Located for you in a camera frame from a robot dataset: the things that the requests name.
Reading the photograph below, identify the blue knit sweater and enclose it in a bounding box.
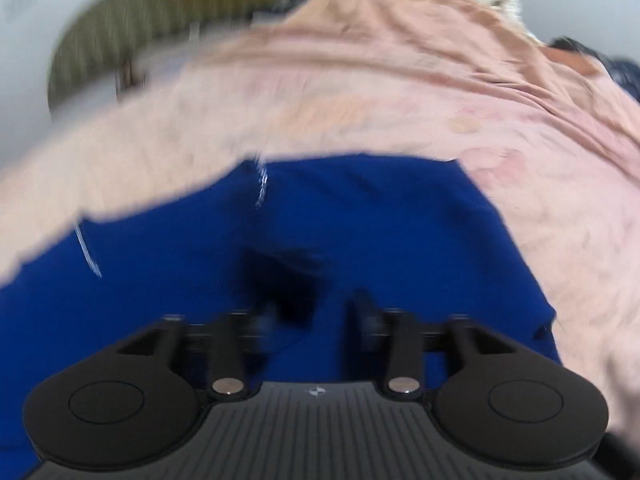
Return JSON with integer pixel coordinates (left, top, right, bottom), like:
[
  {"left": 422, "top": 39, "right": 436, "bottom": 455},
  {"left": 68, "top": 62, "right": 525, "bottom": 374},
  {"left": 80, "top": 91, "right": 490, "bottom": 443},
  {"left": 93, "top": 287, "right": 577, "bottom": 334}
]
[{"left": 1, "top": 155, "right": 558, "bottom": 479}]

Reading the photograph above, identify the dark patterned garment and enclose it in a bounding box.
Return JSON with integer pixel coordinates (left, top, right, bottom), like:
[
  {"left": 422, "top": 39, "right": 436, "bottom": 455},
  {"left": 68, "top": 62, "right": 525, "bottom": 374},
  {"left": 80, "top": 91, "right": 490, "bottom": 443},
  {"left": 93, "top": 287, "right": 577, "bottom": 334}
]
[{"left": 549, "top": 37, "right": 640, "bottom": 102}]

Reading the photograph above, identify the pink floral bed sheet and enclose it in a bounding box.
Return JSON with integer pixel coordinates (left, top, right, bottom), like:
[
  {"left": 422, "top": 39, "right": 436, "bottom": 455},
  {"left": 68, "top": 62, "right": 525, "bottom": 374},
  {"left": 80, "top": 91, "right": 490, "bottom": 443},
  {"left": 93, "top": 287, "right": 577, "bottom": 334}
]
[{"left": 1, "top": 26, "right": 639, "bottom": 442}]

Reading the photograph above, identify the orange blanket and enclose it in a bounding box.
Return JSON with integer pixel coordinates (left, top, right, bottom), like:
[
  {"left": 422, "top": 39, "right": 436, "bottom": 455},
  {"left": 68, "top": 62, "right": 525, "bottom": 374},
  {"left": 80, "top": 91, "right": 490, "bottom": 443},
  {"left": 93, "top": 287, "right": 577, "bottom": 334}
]
[{"left": 205, "top": 0, "right": 639, "bottom": 138}]

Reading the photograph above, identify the olive padded headboard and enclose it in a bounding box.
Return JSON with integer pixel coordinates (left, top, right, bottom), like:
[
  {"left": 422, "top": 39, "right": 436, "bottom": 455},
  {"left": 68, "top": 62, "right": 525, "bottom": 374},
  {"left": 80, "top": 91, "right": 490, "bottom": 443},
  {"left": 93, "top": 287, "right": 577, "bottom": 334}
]
[{"left": 47, "top": 0, "right": 285, "bottom": 110}]

